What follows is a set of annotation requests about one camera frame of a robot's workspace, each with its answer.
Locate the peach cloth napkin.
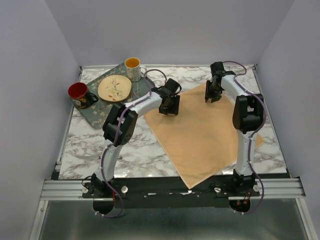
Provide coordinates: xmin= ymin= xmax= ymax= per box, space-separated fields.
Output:
xmin=144 ymin=84 xmax=264 ymax=189

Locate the black mug red inside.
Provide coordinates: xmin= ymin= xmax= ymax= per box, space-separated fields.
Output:
xmin=68 ymin=82 xmax=99 ymax=109

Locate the white mug yellow inside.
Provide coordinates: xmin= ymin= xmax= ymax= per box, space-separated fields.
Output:
xmin=124 ymin=57 xmax=147 ymax=83

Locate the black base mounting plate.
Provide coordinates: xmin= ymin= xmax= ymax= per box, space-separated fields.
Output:
xmin=82 ymin=175 xmax=260 ymax=215

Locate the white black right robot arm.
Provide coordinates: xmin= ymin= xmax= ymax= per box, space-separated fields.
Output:
xmin=204 ymin=61 xmax=267 ymax=196

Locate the cream bird plate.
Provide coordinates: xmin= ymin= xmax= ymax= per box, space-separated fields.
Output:
xmin=97 ymin=75 xmax=132 ymax=102

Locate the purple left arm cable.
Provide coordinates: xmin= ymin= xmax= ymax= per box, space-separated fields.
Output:
xmin=94 ymin=68 xmax=169 ymax=218

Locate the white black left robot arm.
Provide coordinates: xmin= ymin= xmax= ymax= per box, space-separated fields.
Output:
xmin=84 ymin=78 xmax=182 ymax=198

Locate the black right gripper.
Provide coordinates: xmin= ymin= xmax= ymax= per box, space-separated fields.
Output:
xmin=204 ymin=80 xmax=221 ymax=104

